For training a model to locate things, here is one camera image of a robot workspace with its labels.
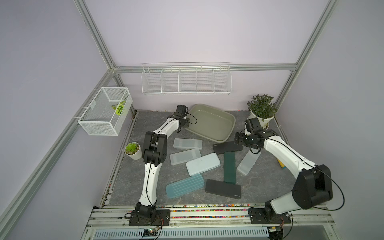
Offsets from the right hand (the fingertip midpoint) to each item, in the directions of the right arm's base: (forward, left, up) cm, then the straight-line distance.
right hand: (240, 139), depth 88 cm
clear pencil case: (+6, +31, -13) cm, 34 cm away
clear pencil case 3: (-9, -6, -12) cm, 16 cm away
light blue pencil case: (-10, +23, -11) cm, 27 cm away
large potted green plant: (+20, -17, +7) cm, 27 cm away
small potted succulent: (-5, +63, -3) cm, 64 cm away
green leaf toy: (+10, +69, +17) cm, 71 cm away
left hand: (+21, +34, -7) cm, 41 cm away
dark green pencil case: (-12, +6, -13) cm, 19 cm away
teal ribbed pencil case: (-23, +33, -12) cm, 42 cm away
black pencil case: (+2, +7, -12) cm, 14 cm away
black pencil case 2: (-24, +12, -13) cm, 30 cm away
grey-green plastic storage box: (+27, +15, -16) cm, 35 cm away
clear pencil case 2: (-4, +34, -12) cm, 36 cm away
